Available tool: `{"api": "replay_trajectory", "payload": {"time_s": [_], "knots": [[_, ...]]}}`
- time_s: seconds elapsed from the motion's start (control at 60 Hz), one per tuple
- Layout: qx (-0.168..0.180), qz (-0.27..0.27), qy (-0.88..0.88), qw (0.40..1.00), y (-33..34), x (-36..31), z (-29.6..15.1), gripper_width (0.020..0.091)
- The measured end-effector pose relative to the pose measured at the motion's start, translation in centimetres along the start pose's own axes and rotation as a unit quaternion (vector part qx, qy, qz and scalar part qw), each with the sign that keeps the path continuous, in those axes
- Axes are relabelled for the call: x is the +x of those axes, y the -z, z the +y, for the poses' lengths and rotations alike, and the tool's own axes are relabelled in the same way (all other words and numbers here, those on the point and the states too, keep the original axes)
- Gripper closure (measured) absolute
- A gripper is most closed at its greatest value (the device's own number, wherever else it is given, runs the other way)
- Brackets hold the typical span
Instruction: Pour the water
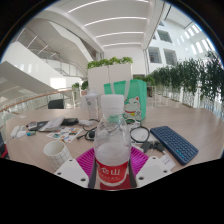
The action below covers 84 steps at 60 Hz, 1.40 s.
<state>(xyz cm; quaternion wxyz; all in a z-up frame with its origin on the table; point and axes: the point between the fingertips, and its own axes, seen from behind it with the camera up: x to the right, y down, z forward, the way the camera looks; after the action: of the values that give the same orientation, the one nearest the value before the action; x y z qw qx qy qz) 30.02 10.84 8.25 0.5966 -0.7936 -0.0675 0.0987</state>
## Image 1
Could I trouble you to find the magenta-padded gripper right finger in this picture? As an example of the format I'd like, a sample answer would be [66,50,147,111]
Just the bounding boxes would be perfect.
[128,145,173,189]

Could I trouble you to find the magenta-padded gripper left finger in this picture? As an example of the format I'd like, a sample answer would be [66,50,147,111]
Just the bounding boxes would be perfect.
[54,147,98,190]

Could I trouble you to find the clear red-label water bottle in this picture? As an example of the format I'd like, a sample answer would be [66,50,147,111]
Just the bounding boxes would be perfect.
[93,94,132,188]

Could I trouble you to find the small white paper packet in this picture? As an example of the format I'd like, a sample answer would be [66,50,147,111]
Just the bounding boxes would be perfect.
[159,153,177,171]

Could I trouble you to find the white grid-pattern mug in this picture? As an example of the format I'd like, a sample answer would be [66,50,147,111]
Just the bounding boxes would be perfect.
[43,140,72,172]

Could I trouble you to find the dark blue keyboard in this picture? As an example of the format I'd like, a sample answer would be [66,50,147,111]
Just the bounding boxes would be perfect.
[149,125,200,166]

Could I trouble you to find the colourful sticker sheet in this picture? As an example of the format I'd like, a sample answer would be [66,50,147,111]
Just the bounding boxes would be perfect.
[46,125,84,144]

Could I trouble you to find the black power adapter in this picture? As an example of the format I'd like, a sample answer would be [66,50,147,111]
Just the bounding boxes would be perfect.
[61,117,80,127]

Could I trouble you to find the open white booklet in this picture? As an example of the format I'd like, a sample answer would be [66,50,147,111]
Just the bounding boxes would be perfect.
[38,115,66,133]

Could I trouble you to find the white computer mouse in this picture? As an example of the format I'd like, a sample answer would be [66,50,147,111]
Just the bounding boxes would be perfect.
[15,129,27,138]

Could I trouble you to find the translucent white shaker bottle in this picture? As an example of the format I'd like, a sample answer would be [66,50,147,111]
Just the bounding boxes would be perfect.
[84,92,100,120]

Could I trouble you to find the white power strip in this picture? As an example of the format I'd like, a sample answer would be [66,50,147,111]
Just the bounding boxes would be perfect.
[9,125,20,138]

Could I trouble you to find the red and black chair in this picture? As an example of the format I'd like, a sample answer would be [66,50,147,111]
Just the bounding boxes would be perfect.
[0,131,10,159]

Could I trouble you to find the green cat-print tote bag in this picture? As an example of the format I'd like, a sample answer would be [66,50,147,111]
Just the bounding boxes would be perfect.
[103,79,148,122]

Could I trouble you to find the potted green plants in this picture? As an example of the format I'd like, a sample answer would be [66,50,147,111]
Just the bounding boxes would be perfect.
[71,79,89,96]

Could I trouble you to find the low planter with greenery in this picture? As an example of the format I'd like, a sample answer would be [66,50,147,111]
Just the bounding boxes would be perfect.
[133,74,156,88]

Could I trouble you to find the row of green plants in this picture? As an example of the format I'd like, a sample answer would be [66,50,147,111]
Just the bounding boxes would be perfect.
[146,53,224,114]

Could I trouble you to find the white cabinet with plants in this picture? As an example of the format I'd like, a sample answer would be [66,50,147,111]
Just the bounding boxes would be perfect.
[86,56,134,98]

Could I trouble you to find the ceiling light strips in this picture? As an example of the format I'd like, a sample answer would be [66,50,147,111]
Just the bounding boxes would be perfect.
[68,0,149,46]

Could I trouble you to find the tangled black cables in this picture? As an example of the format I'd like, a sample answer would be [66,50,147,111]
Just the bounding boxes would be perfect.
[76,118,166,154]

